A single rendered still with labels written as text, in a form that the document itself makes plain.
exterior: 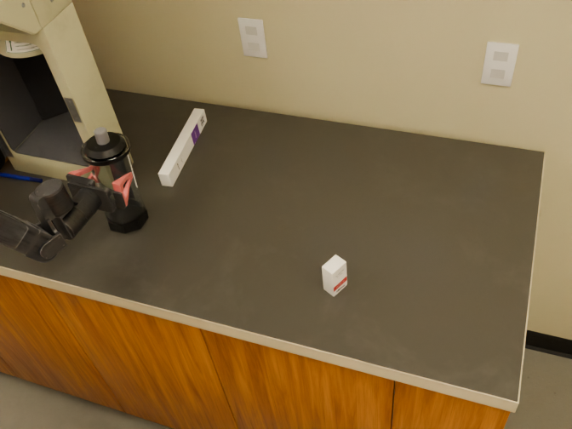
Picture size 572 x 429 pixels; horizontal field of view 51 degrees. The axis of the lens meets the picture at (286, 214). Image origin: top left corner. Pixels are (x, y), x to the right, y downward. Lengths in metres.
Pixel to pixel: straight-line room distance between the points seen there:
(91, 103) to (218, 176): 0.36
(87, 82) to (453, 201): 0.90
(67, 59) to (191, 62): 0.48
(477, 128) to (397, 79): 0.25
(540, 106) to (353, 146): 0.47
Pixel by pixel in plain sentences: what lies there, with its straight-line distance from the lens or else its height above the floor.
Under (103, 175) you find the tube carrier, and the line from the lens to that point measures 1.40.
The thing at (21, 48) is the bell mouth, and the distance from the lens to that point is 1.51.
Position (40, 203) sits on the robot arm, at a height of 1.20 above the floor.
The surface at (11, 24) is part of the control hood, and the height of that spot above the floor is 1.46.
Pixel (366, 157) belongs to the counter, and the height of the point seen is 0.94.
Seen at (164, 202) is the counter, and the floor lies 0.94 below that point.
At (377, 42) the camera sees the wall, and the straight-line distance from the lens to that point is 1.57.
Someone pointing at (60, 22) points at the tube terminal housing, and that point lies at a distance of 1.43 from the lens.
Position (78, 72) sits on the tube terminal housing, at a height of 1.27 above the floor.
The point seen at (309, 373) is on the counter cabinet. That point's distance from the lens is 1.41.
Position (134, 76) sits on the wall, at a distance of 1.97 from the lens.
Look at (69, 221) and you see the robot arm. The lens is 1.33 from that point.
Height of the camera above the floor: 2.01
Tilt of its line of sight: 47 degrees down
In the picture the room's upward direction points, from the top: 8 degrees counter-clockwise
